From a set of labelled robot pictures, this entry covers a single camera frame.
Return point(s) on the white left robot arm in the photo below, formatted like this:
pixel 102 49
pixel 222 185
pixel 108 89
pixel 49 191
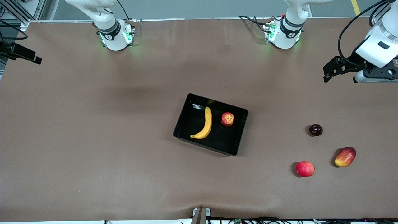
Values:
pixel 287 34

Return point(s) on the small red yellow apple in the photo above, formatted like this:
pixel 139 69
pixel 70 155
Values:
pixel 227 119

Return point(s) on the metal table edge bracket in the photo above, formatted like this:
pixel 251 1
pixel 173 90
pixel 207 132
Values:
pixel 200 214

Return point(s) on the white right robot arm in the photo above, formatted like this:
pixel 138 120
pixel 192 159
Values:
pixel 112 34

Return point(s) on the brown table cover cloth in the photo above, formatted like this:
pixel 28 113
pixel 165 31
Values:
pixel 93 140

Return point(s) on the black rectangular plastic box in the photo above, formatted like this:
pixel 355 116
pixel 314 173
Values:
pixel 217 140

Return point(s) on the dark red plum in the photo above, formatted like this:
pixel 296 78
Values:
pixel 315 130

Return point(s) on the red yellow mango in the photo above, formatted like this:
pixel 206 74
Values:
pixel 345 157

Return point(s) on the red round apple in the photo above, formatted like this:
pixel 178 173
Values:
pixel 304 169

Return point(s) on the aluminium frame with diagonal beams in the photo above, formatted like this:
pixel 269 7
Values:
pixel 40 9

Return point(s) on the yellow banana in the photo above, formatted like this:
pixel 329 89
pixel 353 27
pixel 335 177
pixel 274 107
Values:
pixel 207 123

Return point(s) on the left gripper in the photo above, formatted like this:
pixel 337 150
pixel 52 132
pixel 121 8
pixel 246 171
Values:
pixel 355 60

